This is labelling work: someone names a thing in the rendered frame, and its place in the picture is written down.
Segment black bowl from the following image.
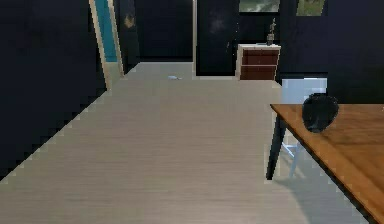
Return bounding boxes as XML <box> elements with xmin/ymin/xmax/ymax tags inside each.
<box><xmin>301</xmin><ymin>92</ymin><xmax>340</xmax><ymax>134</ymax></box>

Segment white chest with brown drawers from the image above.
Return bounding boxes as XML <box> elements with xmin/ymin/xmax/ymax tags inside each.
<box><xmin>235</xmin><ymin>43</ymin><xmax>282</xmax><ymax>81</ymax></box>

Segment white chair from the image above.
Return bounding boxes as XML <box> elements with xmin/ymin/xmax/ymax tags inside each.
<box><xmin>279</xmin><ymin>77</ymin><xmax>328</xmax><ymax>178</ymax></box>

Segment teal room door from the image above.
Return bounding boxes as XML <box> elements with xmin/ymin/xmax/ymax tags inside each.
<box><xmin>94</xmin><ymin>0</ymin><xmax>119</xmax><ymax>63</ymax></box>

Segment framed grey picture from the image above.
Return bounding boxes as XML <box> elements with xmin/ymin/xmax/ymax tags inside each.
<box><xmin>238</xmin><ymin>0</ymin><xmax>281</xmax><ymax>14</ymax></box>

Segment framed green picture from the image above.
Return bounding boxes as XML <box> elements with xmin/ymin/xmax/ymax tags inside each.
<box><xmin>295</xmin><ymin>0</ymin><xmax>326</xmax><ymax>17</ymax></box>

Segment brown wooden table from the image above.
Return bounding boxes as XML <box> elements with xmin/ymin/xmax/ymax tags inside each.
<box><xmin>265</xmin><ymin>103</ymin><xmax>384</xmax><ymax>224</ymax></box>

